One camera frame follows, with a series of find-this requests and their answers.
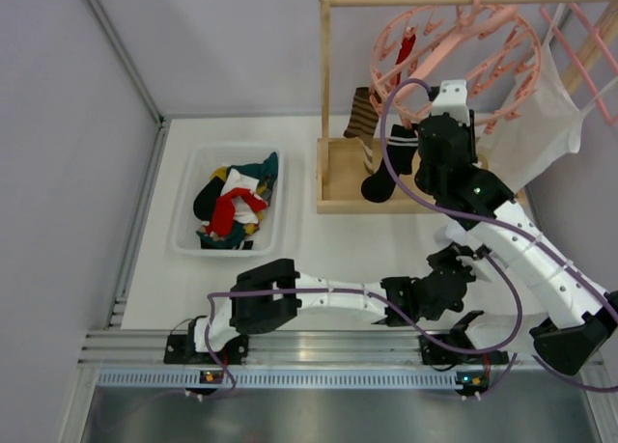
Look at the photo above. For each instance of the white tank top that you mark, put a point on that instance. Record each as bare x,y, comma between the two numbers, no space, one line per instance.
548,124

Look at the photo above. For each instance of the plain white sock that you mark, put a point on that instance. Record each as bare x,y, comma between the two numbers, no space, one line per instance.
234,179

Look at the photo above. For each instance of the red sock rear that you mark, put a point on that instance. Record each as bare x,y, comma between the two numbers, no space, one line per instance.
405,50

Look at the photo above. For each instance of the pink clothes hanger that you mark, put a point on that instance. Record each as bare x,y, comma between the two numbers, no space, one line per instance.
599,36

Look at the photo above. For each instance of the red Christmas sock front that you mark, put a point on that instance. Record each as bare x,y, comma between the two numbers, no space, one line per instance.
223,217

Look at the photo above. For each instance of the wooden clothes rack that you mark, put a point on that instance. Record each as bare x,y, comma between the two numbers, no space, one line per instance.
340,166

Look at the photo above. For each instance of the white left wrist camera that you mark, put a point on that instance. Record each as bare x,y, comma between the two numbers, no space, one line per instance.
480,268

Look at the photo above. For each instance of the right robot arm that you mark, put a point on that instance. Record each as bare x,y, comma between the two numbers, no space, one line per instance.
581,315

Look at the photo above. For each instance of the aluminium mounting rail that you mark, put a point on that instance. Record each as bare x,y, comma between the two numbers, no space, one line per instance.
390,349

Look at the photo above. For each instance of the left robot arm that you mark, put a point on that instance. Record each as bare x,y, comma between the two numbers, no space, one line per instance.
269,296

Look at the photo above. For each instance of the dark green sock upper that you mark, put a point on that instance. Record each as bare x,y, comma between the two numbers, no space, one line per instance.
266,172

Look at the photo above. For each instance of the yellow sock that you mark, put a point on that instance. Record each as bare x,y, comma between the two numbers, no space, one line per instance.
222,173

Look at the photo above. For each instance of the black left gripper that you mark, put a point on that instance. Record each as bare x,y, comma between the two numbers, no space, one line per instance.
454,262

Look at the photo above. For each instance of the brown beige striped sock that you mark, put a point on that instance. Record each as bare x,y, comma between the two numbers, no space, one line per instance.
362,125

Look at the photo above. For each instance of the grey slotted cable duct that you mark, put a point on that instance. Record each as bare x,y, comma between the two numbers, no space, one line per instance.
297,379

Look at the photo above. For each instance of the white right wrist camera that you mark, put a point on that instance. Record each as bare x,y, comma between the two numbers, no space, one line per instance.
451,100

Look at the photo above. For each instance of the white plastic mesh basket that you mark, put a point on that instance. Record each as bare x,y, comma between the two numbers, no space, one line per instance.
204,161

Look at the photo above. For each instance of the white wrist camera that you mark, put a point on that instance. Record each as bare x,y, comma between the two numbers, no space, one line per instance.
480,268
451,100

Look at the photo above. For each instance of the green reindeer Christmas sock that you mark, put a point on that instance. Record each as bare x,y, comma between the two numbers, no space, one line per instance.
233,241

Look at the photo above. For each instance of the aluminium frame post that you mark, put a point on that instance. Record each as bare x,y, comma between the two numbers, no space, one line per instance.
118,47

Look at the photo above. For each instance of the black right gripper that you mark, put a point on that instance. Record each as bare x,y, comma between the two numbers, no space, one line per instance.
442,125

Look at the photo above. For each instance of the pink round clip hanger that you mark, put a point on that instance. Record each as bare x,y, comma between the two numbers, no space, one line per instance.
488,45

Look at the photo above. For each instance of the black striped sock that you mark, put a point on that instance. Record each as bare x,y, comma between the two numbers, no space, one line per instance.
401,147

